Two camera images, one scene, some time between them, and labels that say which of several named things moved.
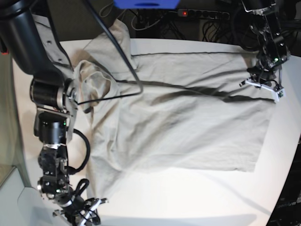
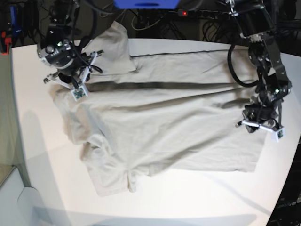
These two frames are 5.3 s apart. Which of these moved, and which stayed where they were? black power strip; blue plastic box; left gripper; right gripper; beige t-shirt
Moved: right gripper; left gripper
Stayed: black power strip; blue plastic box; beige t-shirt
